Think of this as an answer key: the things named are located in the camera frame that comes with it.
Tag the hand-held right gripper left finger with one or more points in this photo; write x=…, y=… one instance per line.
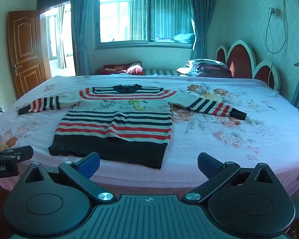
x=89, y=164

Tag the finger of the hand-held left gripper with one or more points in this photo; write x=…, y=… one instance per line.
x=25, y=151

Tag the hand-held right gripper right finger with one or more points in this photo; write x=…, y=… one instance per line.
x=209, y=164

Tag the striped knit sweater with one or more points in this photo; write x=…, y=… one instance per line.
x=114, y=122

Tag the pile of folded clothes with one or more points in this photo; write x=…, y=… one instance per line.
x=206, y=67

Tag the bed with floral sheet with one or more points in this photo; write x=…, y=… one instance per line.
x=226, y=134

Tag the brown wooden door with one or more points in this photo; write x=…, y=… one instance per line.
x=27, y=54

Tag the dark red pillow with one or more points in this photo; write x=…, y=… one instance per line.
x=112, y=68

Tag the striped mattress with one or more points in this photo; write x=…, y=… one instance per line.
x=159, y=72

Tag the pink cloth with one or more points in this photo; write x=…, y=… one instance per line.
x=135, y=70

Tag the red scalloped headboard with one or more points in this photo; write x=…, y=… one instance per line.
x=239, y=62

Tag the white sheer curtain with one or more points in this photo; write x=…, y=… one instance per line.
x=62, y=42

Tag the blue cloth on sill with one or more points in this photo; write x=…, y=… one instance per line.
x=182, y=37

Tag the blue curtain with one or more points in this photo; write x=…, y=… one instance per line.
x=82, y=29
x=201, y=17

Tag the sliding glass window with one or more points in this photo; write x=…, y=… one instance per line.
x=144, y=17

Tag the wall outlet with charger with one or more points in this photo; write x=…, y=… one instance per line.
x=275, y=12

